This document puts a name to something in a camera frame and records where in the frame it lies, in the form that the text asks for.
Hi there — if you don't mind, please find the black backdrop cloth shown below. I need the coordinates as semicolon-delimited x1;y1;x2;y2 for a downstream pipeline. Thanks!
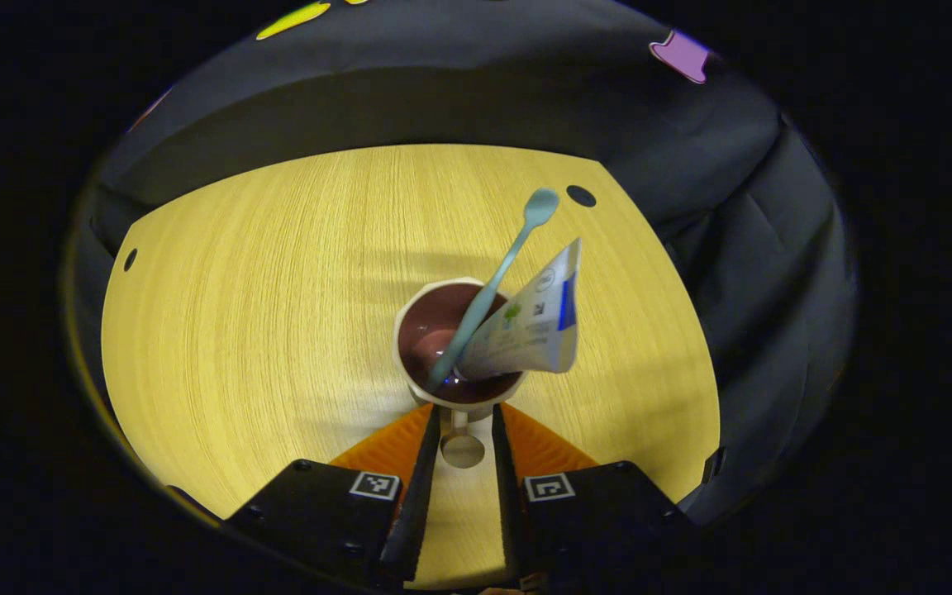
67;0;857;530

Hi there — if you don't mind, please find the beige cup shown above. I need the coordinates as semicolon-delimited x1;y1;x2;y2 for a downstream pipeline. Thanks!
393;277;528;469

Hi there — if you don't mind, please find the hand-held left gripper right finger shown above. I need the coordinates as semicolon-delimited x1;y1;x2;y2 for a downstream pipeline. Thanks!
490;403;696;579

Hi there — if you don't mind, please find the light blue toothbrush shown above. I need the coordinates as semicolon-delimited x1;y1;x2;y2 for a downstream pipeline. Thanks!
426;188;561;389

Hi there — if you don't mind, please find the white toothpaste tube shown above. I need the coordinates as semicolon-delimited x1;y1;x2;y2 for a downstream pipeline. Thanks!
455;238;583;381

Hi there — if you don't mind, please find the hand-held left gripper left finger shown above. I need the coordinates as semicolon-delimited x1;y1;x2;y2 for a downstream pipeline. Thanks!
224;403;441;589

